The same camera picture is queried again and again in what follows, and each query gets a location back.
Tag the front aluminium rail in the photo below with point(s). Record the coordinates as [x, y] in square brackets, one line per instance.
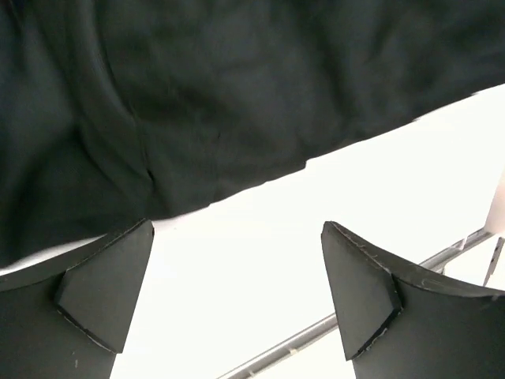
[321, 328]

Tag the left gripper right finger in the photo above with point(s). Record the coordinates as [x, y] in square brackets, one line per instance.
[398, 320]

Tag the black skirt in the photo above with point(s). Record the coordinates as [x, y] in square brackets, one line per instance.
[118, 111]

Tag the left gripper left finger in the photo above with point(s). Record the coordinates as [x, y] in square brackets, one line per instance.
[69, 316]

